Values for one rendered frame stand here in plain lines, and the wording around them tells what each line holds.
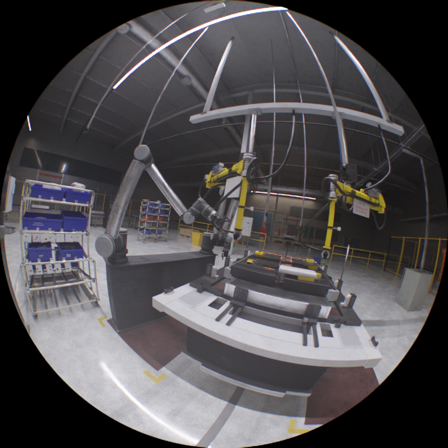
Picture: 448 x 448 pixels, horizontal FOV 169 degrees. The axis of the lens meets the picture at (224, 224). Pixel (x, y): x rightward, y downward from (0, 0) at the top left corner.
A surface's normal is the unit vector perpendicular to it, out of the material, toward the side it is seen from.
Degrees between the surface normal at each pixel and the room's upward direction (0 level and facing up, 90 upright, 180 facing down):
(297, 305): 90
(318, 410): 0
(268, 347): 0
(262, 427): 0
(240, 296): 90
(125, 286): 90
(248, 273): 90
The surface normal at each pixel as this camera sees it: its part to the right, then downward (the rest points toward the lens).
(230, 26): -0.08, 1.00
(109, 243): 0.39, 0.02
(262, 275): -0.42, -0.04
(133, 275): 0.81, 0.14
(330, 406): 0.15, -0.99
